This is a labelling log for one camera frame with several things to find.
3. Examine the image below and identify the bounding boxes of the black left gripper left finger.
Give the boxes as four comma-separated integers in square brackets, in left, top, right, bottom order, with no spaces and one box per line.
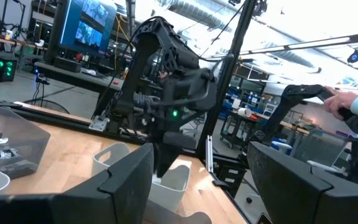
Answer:
[50,142,155,224]

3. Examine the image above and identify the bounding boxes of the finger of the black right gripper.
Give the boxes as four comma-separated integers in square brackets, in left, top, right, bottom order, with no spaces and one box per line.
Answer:
[153,131,199,179]

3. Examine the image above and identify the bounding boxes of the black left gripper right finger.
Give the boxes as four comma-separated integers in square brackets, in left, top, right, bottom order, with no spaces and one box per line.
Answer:
[246,141,358,224]

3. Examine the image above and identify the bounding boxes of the black mesh office chair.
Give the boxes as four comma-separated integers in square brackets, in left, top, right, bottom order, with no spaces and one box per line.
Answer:
[292,129,351,170]

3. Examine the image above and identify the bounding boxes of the black control box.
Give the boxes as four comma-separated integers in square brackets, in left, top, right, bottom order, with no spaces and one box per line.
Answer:
[213,164,247,198]

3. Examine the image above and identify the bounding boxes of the blue storage bins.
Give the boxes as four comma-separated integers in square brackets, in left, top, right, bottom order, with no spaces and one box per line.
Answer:
[224,86,245,110]

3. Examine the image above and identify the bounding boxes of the black utility cart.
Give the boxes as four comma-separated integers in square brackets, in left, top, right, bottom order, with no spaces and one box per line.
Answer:
[219,108,262,149]

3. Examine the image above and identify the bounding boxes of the white paper roll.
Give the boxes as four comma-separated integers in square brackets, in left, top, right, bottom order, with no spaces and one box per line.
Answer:
[237,107,253,118]

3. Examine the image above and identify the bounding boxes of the grey desk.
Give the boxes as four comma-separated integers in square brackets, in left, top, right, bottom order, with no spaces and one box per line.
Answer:
[34,61,126,118]

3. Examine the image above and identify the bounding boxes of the person's hand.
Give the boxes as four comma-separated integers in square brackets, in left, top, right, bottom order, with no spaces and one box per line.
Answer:
[323,86,358,121]

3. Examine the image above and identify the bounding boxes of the black laptop computer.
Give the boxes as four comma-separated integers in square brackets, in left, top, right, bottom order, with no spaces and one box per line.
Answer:
[53,0,118,73]

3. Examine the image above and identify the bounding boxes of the black computer with green lights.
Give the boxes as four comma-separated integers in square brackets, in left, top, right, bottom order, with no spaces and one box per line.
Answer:
[0,57,18,83]

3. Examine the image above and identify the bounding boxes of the cluttered wooden workbench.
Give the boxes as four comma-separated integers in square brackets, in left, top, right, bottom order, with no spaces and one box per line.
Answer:
[0,29,48,63]

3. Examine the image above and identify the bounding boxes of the silver ventilation duct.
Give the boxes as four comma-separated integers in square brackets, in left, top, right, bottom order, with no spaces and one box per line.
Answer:
[166,0,229,32]

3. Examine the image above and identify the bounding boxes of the black ceiling cable reel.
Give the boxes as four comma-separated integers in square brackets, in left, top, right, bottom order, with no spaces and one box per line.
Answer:
[346,46,358,65]

